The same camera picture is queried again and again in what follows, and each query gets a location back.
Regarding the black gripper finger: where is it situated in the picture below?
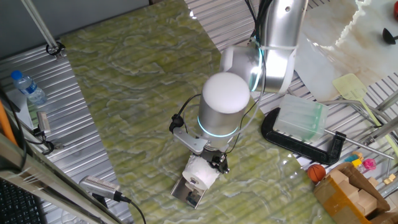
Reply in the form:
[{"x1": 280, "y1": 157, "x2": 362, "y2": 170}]
[{"x1": 212, "y1": 154, "x2": 231, "y2": 175}]

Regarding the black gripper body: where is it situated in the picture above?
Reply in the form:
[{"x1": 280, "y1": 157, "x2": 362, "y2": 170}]
[{"x1": 201, "y1": 145, "x2": 228, "y2": 158}]

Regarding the shiny metal roll holder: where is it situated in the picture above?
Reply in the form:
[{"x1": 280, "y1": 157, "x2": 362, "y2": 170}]
[{"x1": 170, "y1": 175, "x2": 208, "y2": 209}]

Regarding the black C-clamp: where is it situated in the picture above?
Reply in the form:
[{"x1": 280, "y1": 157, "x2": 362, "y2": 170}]
[{"x1": 261, "y1": 107, "x2": 394, "y2": 166}]

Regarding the translucent plastic box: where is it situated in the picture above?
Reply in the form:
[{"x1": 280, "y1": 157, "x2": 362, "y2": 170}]
[{"x1": 272, "y1": 94, "x2": 330, "y2": 143}]

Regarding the green marble pattern mat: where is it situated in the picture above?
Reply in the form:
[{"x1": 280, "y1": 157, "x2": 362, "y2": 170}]
[{"x1": 60, "y1": 0, "x2": 336, "y2": 224}]

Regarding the small toy basketball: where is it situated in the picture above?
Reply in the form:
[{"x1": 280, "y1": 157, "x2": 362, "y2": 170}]
[{"x1": 307, "y1": 164, "x2": 327, "y2": 184}]

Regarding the wooden block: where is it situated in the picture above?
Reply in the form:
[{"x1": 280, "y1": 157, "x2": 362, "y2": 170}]
[
  {"x1": 337, "y1": 180, "x2": 359, "y2": 200},
  {"x1": 357, "y1": 189, "x2": 379, "y2": 216},
  {"x1": 328, "y1": 169, "x2": 351, "y2": 187}
]

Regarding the brown cardboard box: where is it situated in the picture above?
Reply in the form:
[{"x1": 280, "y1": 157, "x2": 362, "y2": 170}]
[{"x1": 312, "y1": 161, "x2": 398, "y2": 224}]

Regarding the pink plastic toy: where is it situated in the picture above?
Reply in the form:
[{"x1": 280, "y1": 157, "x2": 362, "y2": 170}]
[{"x1": 357, "y1": 157, "x2": 377, "y2": 174}]

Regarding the yellow-green plastic spatula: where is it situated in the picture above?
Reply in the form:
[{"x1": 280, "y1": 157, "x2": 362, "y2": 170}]
[{"x1": 331, "y1": 73, "x2": 398, "y2": 156}]

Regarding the white marble pattern sheet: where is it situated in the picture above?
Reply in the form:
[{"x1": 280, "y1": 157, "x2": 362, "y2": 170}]
[{"x1": 294, "y1": 0, "x2": 398, "y2": 102}]

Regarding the small wooden cube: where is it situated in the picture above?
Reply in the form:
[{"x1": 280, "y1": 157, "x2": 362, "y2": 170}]
[{"x1": 382, "y1": 173, "x2": 397, "y2": 185}]

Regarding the clear water bottle blue cap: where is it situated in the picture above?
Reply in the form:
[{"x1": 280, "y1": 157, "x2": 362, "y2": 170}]
[{"x1": 11, "y1": 70, "x2": 48, "y2": 106}]

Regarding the black keyboard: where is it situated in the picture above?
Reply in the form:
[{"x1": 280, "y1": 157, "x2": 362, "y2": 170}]
[{"x1": 0, "y1": 179, "x2": 48, "y2": 224}]

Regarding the black ladle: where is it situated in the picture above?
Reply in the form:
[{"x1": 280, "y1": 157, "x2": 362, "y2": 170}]
[{"x1": 381, "y1": 27, "x2": 398, "y2": 45}]

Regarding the orange rod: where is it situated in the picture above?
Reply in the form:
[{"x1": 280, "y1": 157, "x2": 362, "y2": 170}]
[{"x1": 0, "y1": 99, "x2": 17, "y2": 147}]

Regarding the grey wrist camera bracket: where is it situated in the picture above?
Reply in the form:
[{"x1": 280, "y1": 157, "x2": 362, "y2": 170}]
[{"x1": 172, "y1": 126, "x2": 208, "y2": 156}]

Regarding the black cable clamp knob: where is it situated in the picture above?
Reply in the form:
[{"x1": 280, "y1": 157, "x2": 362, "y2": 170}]
[{"x1": 169, "y1": 113, "x2": 185, "y2": 134}]

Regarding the black camera cable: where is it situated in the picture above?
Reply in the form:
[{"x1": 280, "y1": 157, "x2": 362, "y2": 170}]
[{"x1": 113, "y1": 192, "x2": 147, "y2": 224}]

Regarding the large silver ridged camera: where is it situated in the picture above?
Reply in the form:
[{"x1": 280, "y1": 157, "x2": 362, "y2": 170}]
[{"x1": 79, "y1": 175, "x2": 123, "y2": 202}]

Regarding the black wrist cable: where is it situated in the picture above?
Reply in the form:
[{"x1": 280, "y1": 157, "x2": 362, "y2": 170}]
[{"x1": 169, "y1": 0, "x2": 272, "y2": 156}]

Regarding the aluminium frame bar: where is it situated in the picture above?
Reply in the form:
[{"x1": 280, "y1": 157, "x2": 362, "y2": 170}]
[
  {"x1": 0, "y1": 132, "x2": 125, "y2": 224},
  {"x1": 362, "y1": 90, "x2": 398, "y2": 147}
]

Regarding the metal camera mount with ties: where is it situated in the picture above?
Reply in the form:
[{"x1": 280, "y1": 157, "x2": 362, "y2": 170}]
[{"x1": 30, "y1": 126, "x2": 65, "y2": 156}]

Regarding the small silver ridged camera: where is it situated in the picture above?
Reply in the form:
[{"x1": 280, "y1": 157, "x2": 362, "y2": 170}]
[{"x1": 36, "y1": 111, "x2": 52, "y2": 135}]

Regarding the metal camera pole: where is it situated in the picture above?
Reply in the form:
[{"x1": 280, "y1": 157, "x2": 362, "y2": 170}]
[{"x1": 21, "y1": 0, "x2": 66, "y2": 60}]

